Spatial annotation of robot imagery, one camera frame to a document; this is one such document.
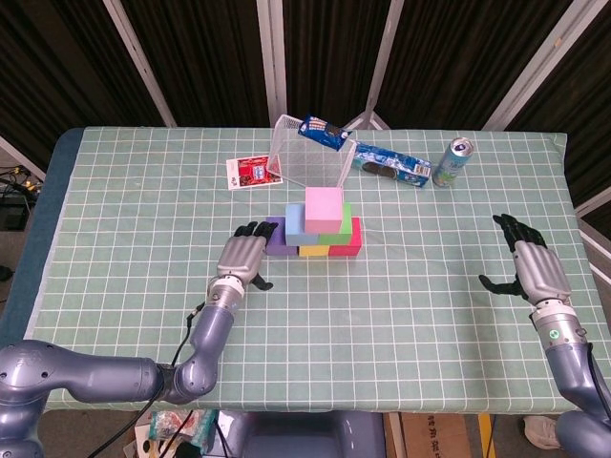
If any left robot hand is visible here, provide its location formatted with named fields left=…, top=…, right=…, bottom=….
left=215, top=219, right=281, bottom=292

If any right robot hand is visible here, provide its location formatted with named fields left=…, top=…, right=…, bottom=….
left=478, top=213, right=574, bottom=306

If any purple foam cube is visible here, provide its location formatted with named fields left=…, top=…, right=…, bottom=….
left=263, top=216, right=301, bottom=257

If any light blue foam cube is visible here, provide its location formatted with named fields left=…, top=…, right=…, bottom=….
left=284, top=203, right=320, bottom=247

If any light pink foam cube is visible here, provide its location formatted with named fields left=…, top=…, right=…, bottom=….
left=304, top=186, right=345, bottom=235

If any green foam cube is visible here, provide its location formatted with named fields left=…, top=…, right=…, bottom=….
left=317, top=201, right=354, bottom=246

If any magenta foam cube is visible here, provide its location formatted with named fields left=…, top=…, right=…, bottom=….
left=327, top=217, right=363, bottom=260

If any red and white card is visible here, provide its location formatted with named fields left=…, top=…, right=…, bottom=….
left=225, top=154, right=284, bottom=192

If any green checked tablecloth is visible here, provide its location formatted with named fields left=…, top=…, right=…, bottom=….
left=23, top=124, right=586, bottom=415

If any light blue drink can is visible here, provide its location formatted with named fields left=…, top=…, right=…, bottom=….
left=432, top=136, right=476, bottom=189

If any small blue cookie packet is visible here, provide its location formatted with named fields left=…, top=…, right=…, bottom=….
left=297, top=114, right=353, bottom=153

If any white shoe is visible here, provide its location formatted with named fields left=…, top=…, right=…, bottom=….
left=521, top=414, right=562, bottom=450

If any long blue cookie package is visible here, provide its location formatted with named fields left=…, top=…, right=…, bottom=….
left=350, top=141, right=433, bottom=188

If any plastic bag with items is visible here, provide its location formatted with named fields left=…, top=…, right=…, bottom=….
left=123, top=408, right=221, bottom=458

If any grey robot torso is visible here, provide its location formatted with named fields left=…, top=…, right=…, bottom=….
left=221, top=409, right=389, bottom=458

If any brown cardboard box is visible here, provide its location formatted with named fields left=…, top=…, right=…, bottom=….
left=399, top=412, right=483, bottom=458

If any white frame post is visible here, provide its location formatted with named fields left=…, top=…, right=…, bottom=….
left=343, top=0, right=405, bottom=131
left=102, top=0, right=179, bottom=128
left=480, top=0, right=591, bottom=131
left=577, top=218, right=611, bottom=282
left=0, top=135, right=49, bottom=182
left=256, top=0, right=288, bottom=129
left=574, top=188, right=611, bottom=219

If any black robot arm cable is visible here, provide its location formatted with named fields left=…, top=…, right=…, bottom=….
left=88, top=300, right=206, bottom=458
left=585, top=343, right=610, bottom=416

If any white wire mesh basket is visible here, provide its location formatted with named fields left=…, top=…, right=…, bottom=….
left=265, top=114, right=359, bottom=192

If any black equipment with cables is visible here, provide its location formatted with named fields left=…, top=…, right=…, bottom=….
left=0, top=161, right=42, bottom=230

